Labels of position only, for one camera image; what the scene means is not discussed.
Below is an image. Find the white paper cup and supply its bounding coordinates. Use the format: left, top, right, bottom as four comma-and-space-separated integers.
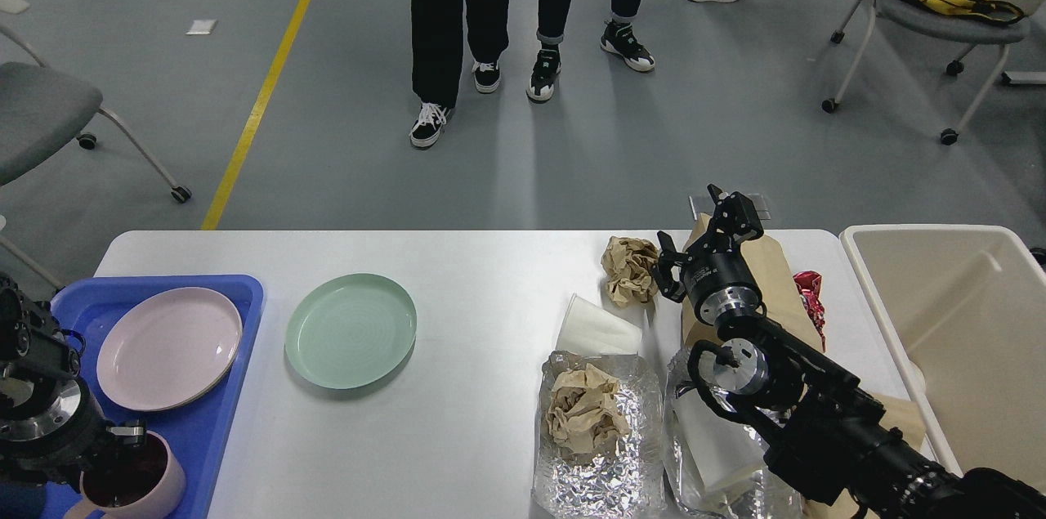
554, 294, 642, 356

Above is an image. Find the green plate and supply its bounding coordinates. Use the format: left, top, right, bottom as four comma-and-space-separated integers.
285, 273, 418, 390

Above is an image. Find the red foil wrapper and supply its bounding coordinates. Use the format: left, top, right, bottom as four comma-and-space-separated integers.
793, 271, 827, 354

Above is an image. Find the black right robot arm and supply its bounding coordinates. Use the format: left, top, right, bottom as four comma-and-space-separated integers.
650, 185, 1045, 518

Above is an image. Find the brown paper bag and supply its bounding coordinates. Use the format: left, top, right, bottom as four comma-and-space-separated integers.
681, 213, 926, 518

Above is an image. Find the pink plate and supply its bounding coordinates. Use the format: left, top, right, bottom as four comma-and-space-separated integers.
96, 287, 244, 412

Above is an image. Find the crumpled brown paper on foil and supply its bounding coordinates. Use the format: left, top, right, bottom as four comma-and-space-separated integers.
544, 363, 632, 459

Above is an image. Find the blue plastic tray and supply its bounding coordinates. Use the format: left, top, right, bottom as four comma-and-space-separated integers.
50, 275, 264, 518

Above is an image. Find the dark teal cup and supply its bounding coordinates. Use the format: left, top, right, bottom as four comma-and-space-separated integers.
1, 482, 47, 519

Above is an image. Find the aluminium foil sheet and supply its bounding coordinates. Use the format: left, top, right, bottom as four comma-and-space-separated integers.
533, 351, 668, 518

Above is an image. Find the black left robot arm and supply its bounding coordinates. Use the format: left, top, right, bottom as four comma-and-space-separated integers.
1, 275, 146, 490

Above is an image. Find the beige plastic bin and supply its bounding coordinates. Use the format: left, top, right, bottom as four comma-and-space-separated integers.
841, 224, 1045, 490

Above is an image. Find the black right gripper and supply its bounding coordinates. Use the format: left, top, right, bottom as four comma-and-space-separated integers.
651, 185, 763, 322

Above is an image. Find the grey chair left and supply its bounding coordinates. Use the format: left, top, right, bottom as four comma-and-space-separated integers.
0, 22, 192, 291

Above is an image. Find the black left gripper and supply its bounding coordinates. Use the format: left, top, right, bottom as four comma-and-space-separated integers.
1, 380, 147, 488

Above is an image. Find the crumpled brown paper ball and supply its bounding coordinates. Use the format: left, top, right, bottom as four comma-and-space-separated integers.
601, 236, 659, 308

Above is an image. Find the person in black trousers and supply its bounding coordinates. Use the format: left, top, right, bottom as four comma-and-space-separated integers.
409, 0, 511, 150

